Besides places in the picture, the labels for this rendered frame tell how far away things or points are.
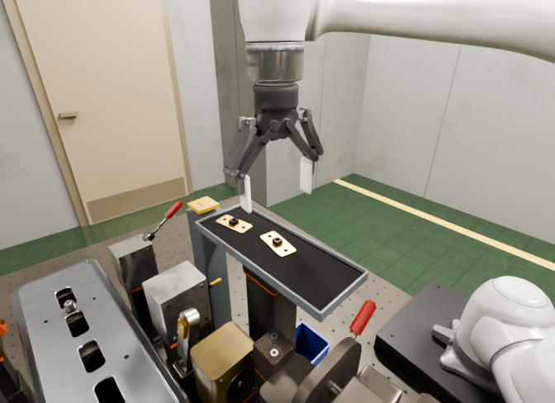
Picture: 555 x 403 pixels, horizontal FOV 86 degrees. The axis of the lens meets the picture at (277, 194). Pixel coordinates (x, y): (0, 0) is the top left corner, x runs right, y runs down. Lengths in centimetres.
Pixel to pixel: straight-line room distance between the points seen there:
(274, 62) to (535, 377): 71
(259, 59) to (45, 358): 66
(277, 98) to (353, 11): 23
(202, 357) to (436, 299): 84
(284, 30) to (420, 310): 93
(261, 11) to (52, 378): 70
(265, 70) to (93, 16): 266
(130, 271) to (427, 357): 83
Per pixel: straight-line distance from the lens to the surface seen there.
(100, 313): 81
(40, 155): 315
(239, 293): 118
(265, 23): 47
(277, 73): 47
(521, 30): 57
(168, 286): 64
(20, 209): 329
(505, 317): 87
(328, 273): 56
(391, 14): 61
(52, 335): 81
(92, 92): 306
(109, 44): 308
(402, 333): 105
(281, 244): 62
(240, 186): 52
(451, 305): 119
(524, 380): 81
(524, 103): 327
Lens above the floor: 153
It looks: 26 degrees down
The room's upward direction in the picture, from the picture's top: straight up
